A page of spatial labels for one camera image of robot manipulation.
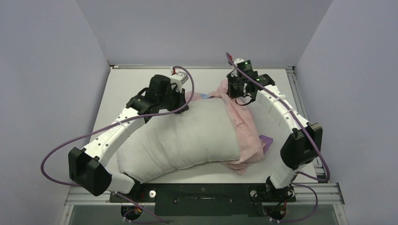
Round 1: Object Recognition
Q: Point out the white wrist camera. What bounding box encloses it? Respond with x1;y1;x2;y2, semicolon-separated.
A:
170;70;189;93
233;58;245;70

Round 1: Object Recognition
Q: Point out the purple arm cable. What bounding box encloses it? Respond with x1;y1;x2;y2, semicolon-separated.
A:
40;66;196;224
225;52;331;224

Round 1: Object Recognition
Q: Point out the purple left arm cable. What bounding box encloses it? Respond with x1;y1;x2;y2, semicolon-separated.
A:
40;66;196;224

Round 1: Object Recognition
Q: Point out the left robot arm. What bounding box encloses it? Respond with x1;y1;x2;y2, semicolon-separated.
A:
68;72;190;202

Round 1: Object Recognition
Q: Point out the white pillow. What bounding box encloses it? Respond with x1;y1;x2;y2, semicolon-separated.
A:
116;98;240;183

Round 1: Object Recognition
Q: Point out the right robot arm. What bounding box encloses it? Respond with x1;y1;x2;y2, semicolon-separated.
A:
227;58;322;202

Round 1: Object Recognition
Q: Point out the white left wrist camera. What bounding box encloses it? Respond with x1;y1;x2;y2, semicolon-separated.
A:
170;70;189;93

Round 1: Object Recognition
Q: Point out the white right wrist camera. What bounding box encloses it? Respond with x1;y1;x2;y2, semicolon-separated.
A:
233;58;245;70

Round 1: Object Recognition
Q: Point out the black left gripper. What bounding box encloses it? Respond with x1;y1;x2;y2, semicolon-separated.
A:
157;86;187;114

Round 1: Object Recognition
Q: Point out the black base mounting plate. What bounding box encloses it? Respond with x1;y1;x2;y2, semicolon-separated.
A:
109;183;296;217

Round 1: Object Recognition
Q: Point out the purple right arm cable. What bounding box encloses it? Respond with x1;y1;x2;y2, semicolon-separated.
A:
225;52;331;224

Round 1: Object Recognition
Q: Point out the purple Elsa print pillowcase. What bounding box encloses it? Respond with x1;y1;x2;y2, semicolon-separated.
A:
185;80;274;175

